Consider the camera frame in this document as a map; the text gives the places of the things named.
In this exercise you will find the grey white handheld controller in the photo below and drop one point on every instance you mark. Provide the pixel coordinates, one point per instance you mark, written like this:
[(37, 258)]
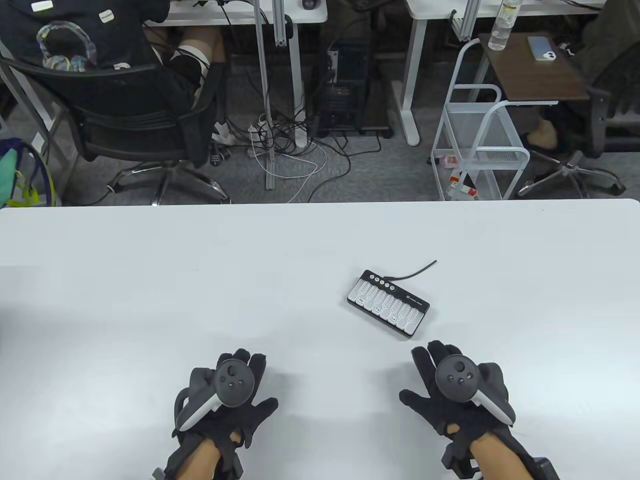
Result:
[(232, 382), (455, 380)]

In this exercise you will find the white power strip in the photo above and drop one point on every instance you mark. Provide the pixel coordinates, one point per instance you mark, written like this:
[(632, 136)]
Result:
[(255, 132)]

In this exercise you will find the tall aluminium profile post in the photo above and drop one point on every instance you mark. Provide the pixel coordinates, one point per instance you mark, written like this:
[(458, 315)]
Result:
[(265, 100)]

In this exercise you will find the small red white carton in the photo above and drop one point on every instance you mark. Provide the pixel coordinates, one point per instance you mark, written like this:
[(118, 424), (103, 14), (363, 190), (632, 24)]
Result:
[(451, 161), (467, 190)]

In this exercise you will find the light blue smartphone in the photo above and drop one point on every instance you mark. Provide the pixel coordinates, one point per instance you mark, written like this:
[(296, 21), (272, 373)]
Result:
[(537, 45)]

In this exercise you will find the white office desk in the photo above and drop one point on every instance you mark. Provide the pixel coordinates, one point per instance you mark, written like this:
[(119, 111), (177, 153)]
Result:
[(300, 15), (414, 60)]

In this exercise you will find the green yellow bag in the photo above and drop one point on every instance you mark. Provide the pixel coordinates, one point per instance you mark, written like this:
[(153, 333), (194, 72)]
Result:
[(7, 175)]

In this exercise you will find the clear plastic water bottle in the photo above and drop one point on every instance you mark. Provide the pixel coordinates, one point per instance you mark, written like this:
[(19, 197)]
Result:
[(500, 32)]

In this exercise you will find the black glove sensor box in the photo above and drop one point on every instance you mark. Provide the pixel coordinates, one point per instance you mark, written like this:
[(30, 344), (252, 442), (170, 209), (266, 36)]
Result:
[(457, 465), (234, 462)]

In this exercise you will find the dark computer mouse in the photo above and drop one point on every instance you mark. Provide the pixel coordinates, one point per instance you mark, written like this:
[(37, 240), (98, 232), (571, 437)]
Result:
[(310, 4)]

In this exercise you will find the black white toy piano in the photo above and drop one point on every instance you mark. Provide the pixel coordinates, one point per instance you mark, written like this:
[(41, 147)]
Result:
[(385, 302)]

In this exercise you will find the short aluminium profile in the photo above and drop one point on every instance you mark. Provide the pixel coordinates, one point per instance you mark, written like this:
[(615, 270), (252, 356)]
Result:
[(467, 20), (281, 25)]

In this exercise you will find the person's left hand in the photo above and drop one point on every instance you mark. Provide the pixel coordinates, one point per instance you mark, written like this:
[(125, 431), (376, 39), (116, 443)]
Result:
[(250, 415)]

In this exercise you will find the brown wooden side table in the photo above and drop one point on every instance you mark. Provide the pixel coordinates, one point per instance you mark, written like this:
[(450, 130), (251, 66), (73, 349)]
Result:
[(530, 80)]

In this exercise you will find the person's left forearm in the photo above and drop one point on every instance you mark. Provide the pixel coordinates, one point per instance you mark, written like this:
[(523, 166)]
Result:
[(197, 462)]

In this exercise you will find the white metal mesh cart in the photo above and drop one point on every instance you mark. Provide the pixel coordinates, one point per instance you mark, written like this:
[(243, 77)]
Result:
[(492, 156)]

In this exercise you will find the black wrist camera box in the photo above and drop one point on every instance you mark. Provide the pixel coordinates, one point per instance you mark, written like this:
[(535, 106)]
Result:
[(545, 470)]

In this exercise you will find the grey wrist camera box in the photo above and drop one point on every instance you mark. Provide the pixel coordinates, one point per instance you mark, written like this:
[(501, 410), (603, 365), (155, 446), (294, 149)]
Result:
[(160, 474)]

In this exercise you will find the person's right hand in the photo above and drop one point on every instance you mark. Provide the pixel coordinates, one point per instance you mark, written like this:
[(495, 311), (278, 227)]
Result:
[(430, 402)]

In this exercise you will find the black computer tower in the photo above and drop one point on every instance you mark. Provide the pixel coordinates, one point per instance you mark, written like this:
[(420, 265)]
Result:
[(345, 100)]

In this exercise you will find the grey metal rack frame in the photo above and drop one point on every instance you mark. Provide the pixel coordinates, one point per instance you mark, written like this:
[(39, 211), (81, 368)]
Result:
[(39, 141)]

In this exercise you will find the black mesh office chair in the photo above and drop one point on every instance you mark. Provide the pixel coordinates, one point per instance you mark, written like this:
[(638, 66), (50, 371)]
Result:
[(572, 167), (140, 125)]

